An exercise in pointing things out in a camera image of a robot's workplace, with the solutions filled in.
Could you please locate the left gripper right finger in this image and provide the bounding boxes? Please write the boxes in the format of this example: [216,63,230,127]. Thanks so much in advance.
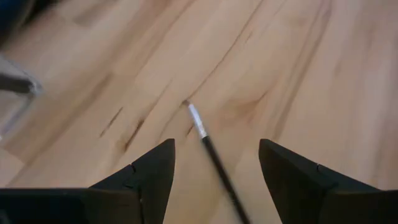
[258,138,398,224]

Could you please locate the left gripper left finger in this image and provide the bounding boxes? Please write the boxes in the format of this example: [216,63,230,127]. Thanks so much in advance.
[0,138,177,224]

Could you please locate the thin black makeup brush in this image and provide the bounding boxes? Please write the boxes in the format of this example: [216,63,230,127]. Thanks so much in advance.
[182,99,252,224]

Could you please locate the clear acrylic brush organizer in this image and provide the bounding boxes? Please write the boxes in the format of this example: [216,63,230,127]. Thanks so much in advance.
[0,52,44,142]

